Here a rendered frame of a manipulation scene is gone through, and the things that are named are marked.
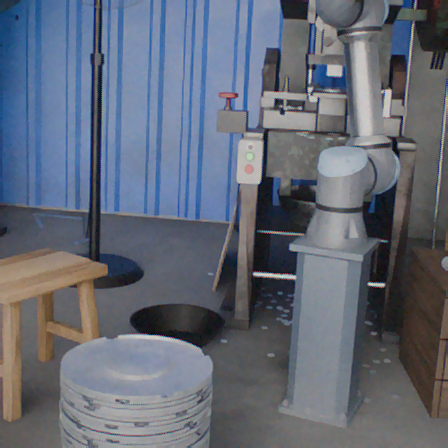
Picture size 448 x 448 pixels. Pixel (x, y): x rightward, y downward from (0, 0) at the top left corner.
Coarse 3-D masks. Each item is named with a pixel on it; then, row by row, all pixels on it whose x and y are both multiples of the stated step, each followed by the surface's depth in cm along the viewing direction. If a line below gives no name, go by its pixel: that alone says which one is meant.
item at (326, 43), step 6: (318, 18) 255; (318, 24) 256; (324, 24) 255; (318, 30) 257; (324, 30) 254; (330, 30) 254; (318, 36) 258; (324, 36) 255; (330, 36) 254; (336, 36) 254; (318, 42) 258; (324, 42) 255; (330, 42) 254; (336, 42) 255; (318, 48) 259; (324, 48) 255; (330, 48) 255; (336, 48) 255; (342, 48) 255; (318, 54) 259; (324, 54) 258; (330, 54) 258; (336, 54) 257; (342, 54) 255
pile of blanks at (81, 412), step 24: (72, 408) 143; (96, 408) 139; (120, 408) 139; (144, 408) 139; (168, 408) 140; (192, 408) 144; (72, 432) 145; (96, 432) 141; (120, 432) 139; (144, 432) 139; (168, 432) 142; (192, 432) 145
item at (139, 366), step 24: (120, 336) 164; (144, 336) 165; (72, 360) 152; (96, 360) 153; (120, 360) 152; (144, 360) 153; (168, 360) 155; (192, 360) 155; (72, 384) 142; (96, 384) 143; (120, 384) 143; (144, 384) 144; (168, 384) 144; (192, 384) 145
